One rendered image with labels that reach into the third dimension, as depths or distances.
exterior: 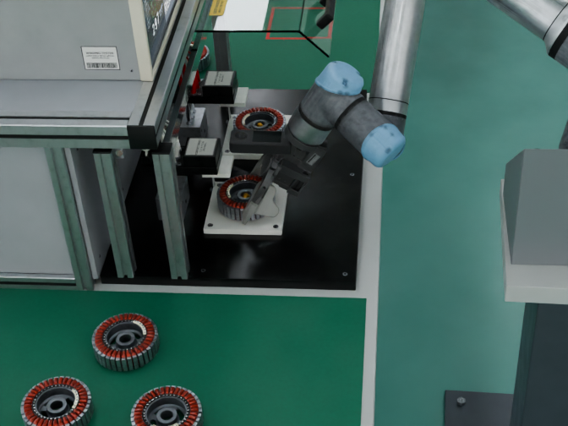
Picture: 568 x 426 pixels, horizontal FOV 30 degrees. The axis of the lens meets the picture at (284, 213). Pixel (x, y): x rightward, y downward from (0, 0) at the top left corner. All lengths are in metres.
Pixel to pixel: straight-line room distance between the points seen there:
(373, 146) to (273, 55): 0.81
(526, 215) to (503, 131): 1.75
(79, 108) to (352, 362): 0.62
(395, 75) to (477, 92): 1.88
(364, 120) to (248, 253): 0.34
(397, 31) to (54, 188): 0.69
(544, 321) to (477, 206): 1.25
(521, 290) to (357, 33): 0.97
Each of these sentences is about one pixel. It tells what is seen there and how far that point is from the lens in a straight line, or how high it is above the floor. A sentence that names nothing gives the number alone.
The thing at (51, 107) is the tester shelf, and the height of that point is 1.11.
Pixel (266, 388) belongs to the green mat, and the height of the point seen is 0.75.
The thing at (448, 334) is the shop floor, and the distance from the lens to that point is 2.90.
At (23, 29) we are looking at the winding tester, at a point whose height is 1.21.
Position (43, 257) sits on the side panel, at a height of 0.82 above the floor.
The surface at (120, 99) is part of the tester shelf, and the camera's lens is 1.80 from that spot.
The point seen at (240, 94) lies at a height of 0.88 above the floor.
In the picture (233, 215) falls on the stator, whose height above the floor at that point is 0.80.
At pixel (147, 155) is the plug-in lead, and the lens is 2.00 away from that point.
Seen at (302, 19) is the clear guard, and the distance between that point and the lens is 2.09.
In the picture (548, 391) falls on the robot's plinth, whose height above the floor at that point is 0.40.
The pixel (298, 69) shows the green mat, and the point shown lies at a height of 0.75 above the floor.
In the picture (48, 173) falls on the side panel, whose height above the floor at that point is 1.01.
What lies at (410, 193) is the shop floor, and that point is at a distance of 3.36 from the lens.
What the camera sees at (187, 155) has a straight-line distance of 1.98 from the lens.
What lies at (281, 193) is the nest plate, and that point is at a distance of 2.09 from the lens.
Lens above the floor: 2.06
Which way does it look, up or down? 39 degrees down
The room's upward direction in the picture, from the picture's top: 4 degrees counter-clockwise
